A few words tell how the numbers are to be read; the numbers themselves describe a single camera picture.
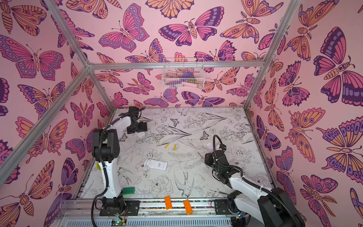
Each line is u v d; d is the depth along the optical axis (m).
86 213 0.73
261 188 0.46
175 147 0.97
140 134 1.02
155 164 0.89
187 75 0.95
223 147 0.78
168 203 0.75
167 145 0.97
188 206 0.73
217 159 0.65
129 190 0.79
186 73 0.95
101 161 0.57
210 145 0.98
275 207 0.42
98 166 0.86
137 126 0.90
